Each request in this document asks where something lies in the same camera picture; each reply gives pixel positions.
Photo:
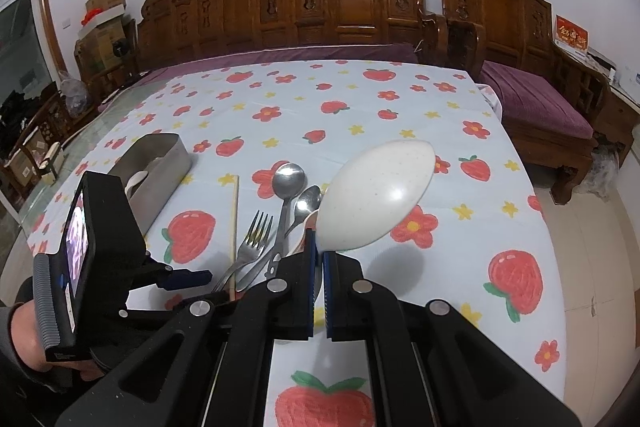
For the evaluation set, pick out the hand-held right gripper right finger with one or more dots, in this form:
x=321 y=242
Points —
x=327 y=292

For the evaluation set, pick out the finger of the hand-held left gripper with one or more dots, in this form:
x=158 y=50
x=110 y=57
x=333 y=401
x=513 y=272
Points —
x=190 y=279

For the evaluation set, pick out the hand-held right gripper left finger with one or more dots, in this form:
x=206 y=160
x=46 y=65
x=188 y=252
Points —
x=310 y=287

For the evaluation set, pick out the white ceramic spoon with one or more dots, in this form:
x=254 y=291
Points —
x=375 y=192
x=136 y=179

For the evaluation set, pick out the rectangular metal tin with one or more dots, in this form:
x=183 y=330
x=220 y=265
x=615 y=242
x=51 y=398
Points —
x=160 y=189

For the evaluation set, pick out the metal fork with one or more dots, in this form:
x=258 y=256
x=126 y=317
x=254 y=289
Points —
x=257 y=234

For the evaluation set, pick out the wooden chopstick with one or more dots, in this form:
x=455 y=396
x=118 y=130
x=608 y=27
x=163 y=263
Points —
x=233 y=217

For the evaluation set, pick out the small metal spoon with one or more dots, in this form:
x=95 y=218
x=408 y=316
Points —
x=306 y=202

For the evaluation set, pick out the large metal spoon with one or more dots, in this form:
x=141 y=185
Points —
x=289 y=181

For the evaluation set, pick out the person's left forearm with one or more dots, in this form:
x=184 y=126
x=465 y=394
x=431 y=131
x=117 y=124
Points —
x=20 y=399

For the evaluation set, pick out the person's left hand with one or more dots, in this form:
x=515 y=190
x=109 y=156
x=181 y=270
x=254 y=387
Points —
x=27 y=334

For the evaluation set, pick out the clear plastic bag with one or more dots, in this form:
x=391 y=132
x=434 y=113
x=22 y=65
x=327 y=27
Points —
x=76 y=96
x=605 y=172

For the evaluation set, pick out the large cardboard box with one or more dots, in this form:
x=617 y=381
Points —
x=102 y=49

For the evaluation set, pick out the strawberry flower printed tablecloth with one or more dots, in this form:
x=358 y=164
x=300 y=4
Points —
x=350 y=87

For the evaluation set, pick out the white flat board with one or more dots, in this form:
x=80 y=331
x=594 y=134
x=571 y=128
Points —
x=102 y=21

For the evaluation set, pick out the red plastic item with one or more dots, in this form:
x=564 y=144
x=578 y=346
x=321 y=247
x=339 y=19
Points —
x=92 y=16

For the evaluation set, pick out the long purple seat cushion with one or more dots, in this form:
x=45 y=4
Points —
x=300 y=53

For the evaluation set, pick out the square purple seat cushion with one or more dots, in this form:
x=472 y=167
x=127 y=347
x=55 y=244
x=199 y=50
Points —
x=540 y=102

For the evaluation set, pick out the wooden side table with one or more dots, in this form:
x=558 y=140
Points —
x=622 y=117

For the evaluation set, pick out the red gift box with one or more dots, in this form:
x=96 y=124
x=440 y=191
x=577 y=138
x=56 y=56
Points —
x=571 y=33

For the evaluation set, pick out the small white device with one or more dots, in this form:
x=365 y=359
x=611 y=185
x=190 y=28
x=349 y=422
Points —
x=600 y=63

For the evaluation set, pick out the wooden door frame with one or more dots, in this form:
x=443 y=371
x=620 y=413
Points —
x=50 y=12

